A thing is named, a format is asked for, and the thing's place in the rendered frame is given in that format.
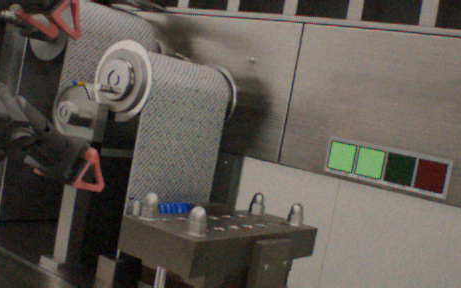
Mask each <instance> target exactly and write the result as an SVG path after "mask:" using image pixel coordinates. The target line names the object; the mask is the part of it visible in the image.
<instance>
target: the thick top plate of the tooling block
mask: <svg viewBox="0 0 461 288"><path fill-rule="evenodd" d="M247 211H248V210H239V211H228V214H206V215H207V217H206V222H207V229H206V237H195V236H191V235H188V234H186V233H183V230H184V229H185V226H186V221H187V219H189V215H190V212H186V213H168V214H159V216H158V218H159V221H144V220H141V219H139V218H138V217H137V216H136V215H134V214H132V215H123V220H122V224H121V228H120V238H119V242H118V246H117V249H119V250H121V251H123V252H124V253H128V254H130V255H132V256H134V257H138V258H139V259H142V260H143V261H147V262H149V263H151V264H153V265H157V266H158V267H161V268H162V269H166V270H168V271H170V272H172V273H176V274H177V275H180V276H181V277H185V278H187V279H191V278H196V277H204V276H208V275H212V274H221V273H225V272H230V271H234V270H242V269H246V268H250V260H251V256H252V252H253V248H254V241H261V240H267V239H273V238H280V237H285V238H288V239H290V240H293V243H292V247H291V251H290V255H289V259H288V261H289V260H293V259H298V258H307V257H311V256H312V254H313V250H314V247H315V239H316V235H317V231H318V228H316V227H312V226H310V225H304V224H303V227H297V226H293V225H287V224H285V222H286V220H287V219H286V218H281V217H278V216H276V215H273V214H268V213H265V212H264V215H257V214H250V213H248V212H247Z"/></svg>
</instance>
